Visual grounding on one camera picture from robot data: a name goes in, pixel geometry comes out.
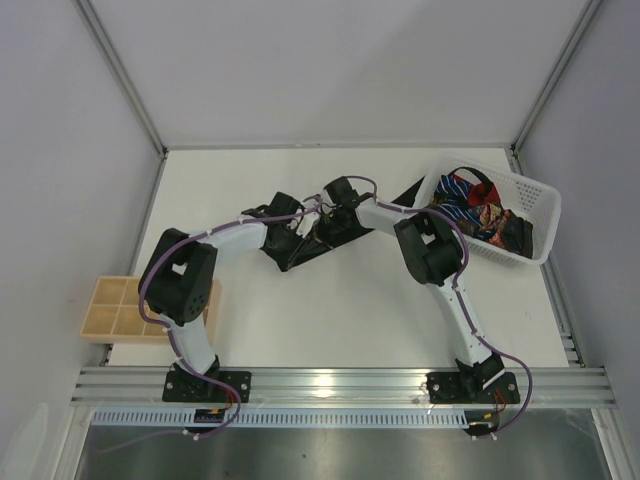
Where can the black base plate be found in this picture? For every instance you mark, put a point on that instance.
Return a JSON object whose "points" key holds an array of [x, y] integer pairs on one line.
{"points": [[452, 387], [182, 387]]}

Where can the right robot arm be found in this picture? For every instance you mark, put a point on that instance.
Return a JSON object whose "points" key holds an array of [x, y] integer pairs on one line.
{"points": [[436, 255]]}

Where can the white slotted cable duct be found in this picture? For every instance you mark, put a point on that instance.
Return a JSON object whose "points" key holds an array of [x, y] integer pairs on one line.
{"points": [[284, 418]]}

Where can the aluminium mounting rail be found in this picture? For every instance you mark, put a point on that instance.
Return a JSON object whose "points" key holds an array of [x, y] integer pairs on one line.
{"points": [[552, 388]]}

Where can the black tie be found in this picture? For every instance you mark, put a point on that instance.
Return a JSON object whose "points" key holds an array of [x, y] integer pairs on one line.
{"points": [[342, 194]]}

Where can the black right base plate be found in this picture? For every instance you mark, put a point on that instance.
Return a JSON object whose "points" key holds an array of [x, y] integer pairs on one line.
{"points": [[452, 387]]}

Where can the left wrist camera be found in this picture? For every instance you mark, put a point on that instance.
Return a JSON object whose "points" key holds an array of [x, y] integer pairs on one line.
{"points": [[306, 224]]}

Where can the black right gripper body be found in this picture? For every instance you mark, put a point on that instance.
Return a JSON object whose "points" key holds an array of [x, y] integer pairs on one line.
{"points": [[335, 226]]}

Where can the white plastic basket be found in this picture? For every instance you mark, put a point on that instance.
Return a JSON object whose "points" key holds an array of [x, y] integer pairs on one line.
{"points": [[537, 203]]}

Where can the red tie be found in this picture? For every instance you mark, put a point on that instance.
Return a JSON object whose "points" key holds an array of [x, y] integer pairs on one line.
{"points": [[482, 194]]}

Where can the blue striped tie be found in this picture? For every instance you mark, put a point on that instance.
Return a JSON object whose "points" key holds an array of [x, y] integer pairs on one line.
{"points": [[451, 197]]}

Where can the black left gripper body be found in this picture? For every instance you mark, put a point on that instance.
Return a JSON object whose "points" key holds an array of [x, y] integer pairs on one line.
{"points": [[288, 245]]}

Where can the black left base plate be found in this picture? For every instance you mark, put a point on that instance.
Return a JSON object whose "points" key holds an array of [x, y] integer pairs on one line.
{"points": [[182, 387]]}

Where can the wooden compartment tray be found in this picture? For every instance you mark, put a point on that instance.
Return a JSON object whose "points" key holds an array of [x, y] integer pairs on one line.
{"points": [[113, 317]]}

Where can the dark patterned tie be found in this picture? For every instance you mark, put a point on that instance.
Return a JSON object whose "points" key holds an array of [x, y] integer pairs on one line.
{"points": [[504, 229]]}

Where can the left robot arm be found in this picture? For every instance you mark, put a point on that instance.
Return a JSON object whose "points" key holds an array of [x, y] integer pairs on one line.
{"points": [[176, 284]]}

